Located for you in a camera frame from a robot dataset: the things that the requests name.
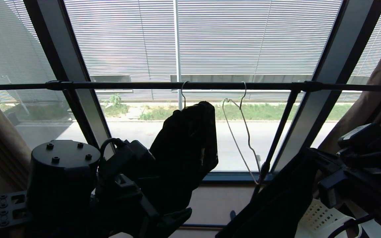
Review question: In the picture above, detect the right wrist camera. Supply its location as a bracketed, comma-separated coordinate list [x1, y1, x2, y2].
[338, 123, 381, 151]

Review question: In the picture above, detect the window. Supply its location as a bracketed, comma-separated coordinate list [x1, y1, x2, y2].
[0, 0, 381, 184]

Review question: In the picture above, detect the pink clothes hanger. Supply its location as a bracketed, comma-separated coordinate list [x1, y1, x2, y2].
[222, 82, 262, 185]
[181, 81, 191, 109]

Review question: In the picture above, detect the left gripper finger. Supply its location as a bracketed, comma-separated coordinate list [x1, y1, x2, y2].
[157, 207, 193, 237]

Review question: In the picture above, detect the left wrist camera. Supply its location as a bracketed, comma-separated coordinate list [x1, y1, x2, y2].
[103, 140, 156, 180]

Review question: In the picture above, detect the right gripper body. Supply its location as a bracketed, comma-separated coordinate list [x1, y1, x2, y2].
[318, 145, 381, 209]

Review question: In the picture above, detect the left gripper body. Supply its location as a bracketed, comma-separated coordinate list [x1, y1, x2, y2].
[95, 172, 161, 238]

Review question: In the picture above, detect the black clothes rack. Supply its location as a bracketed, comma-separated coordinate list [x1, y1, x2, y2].
[0, 80, 381, 229]

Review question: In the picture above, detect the white laundry basket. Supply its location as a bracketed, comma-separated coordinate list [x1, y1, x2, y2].
[295, 198, 363, 238]

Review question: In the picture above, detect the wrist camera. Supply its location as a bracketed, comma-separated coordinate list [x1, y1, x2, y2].
[103, 140, 156, 180]
[338, 123, 381, 151]

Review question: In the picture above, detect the black cable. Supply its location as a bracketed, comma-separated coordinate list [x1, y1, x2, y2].
[100, 138, 126, 159]
[328, 214, 376, 238]

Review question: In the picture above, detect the black garment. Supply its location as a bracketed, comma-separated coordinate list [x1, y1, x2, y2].
[215, 147, 320, 238]
[149, 101, 219, 215]

